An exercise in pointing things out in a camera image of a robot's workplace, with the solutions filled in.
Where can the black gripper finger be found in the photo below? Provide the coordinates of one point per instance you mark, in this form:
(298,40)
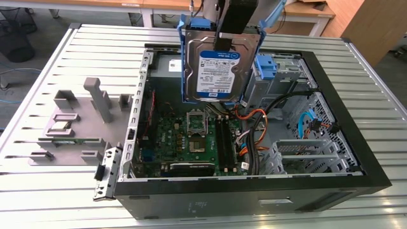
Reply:
(221,44)

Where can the hard disk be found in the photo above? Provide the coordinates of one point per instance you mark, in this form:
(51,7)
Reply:
(216,76)

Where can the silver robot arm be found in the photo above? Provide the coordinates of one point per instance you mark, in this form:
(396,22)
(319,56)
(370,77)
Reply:
(209,7)

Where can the silver disk bay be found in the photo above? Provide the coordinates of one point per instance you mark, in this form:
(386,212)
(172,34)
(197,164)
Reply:
(278,164)

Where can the blue drive carrier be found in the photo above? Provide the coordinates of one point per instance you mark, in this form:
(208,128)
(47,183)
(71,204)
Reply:
(267,69)

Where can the silver drive cage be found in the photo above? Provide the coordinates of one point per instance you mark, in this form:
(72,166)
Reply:
(279,87)

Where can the grey power supply unit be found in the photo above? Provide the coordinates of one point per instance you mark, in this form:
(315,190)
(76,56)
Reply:
(165,88)

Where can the thin locking lever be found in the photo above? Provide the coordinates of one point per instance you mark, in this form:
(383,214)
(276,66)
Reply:
(207,127)

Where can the black RAM slot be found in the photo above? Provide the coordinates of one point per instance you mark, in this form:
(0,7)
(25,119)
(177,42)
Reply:
(221,143)

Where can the wooden cabinet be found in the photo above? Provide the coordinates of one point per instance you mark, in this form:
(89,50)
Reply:
(375,28)

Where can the CPU socket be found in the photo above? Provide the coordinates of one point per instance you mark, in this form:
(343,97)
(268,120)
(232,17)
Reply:
(196,146)

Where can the green motherboard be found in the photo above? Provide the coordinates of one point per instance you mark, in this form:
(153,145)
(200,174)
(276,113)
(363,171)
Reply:
(168,148)

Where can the black graphics card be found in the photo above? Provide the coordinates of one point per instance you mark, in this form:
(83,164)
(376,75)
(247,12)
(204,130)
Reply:
(191,167)

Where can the black office chair base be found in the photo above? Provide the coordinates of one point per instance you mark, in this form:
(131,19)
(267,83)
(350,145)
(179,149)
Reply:
(400,50)

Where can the grey parts rack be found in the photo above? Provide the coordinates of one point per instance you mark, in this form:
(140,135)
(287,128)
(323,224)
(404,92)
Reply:
(92,133)

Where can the silver CPU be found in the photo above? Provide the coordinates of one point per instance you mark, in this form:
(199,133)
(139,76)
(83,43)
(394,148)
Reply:
(60,125)

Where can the silver expansion card retainer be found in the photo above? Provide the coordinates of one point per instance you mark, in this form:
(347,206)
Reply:
(109,167)

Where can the black waste bin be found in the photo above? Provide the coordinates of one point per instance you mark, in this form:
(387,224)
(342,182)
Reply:
(20,51)

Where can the green RAM stick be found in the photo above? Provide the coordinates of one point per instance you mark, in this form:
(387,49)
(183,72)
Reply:
(68,142)

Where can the black PC case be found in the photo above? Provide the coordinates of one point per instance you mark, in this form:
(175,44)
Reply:
(221,198)

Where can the short wooden desk white frame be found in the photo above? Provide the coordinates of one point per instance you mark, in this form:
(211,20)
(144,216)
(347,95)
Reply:
(304,9)

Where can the long wooden desk white frame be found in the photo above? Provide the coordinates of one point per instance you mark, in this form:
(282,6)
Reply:
(95,3)

